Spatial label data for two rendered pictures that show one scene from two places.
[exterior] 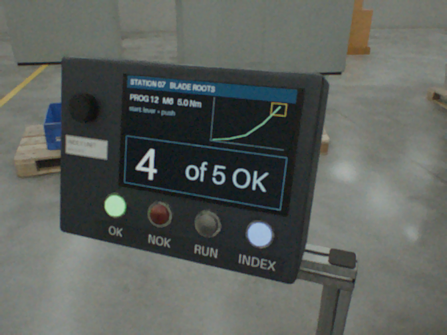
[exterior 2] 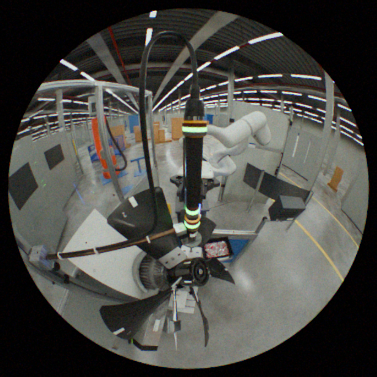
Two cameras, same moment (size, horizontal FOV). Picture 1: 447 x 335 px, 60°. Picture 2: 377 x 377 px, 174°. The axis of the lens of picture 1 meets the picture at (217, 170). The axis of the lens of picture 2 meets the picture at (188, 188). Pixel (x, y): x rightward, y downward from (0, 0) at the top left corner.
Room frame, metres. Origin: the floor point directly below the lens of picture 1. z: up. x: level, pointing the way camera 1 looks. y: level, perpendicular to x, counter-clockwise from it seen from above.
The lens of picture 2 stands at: (0.72, -0.80, 1.67)
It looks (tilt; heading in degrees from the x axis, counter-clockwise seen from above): 35 degrees down; 171
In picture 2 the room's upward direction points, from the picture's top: straight up
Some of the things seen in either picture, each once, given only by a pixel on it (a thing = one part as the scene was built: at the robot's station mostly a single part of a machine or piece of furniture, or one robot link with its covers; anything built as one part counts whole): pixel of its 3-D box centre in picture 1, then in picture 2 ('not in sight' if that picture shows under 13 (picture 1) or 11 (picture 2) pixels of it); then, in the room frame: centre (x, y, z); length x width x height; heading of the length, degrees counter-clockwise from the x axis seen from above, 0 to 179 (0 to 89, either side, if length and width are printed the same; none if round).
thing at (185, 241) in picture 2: not in sight; (188, 232); (0.51, -0.76, 1.35); 0.09 x 0.07 x 0.10; 106
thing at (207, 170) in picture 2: not in sight; (196, 172); (0.40, -0.72, 1.50); 0.11 x 0.10 x 0.07; 161
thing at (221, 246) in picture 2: not in sight; (216, 250); (0.38, -0.53, 0.84); 0.19 x 0.14 x 0.05; 86
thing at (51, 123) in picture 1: (73, 123); not in sight; (3.10, 1.21, 0.25); 0.60 x 0.41 x 0.22; 17
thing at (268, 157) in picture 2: not in sight; (257, 155); (-0.89, 0.73, 1.10); 1.21 x 0.06 x 2.20; 71
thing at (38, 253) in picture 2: not in sight; (40, 257); (0.68, -1.35, 1.39); 0.10 x 0.07 x 0.09; 106
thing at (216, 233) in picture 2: not in sight; (208, 232); (0.20, -0.54, 0.82); 0.90 x 0.04 x 0.08; 71
